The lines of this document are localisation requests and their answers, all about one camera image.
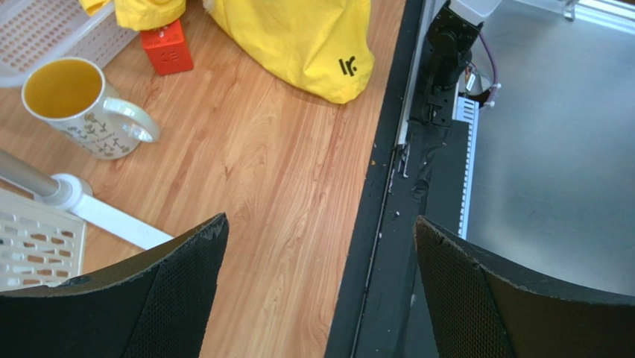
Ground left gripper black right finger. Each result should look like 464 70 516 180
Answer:
414 216 634 357

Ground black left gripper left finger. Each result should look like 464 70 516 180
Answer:
1 213 230 357

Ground yellow shorts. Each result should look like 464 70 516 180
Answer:
79 0 376 105

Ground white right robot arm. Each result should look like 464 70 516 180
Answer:
422 0 502 90

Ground white perforated file holder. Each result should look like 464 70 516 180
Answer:
1 189 86 292

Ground white clothes rack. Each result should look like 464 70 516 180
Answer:
1 150 173 250

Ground white mug with yellow interior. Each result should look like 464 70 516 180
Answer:
21 57 160 160

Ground red cube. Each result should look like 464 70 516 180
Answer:
140 19 194 76

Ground white perforated plastic basket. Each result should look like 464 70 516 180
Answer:
1 1 138 88

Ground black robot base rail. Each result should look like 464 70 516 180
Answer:
325 1 468 357

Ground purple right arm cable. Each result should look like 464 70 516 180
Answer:
476 32 502 107

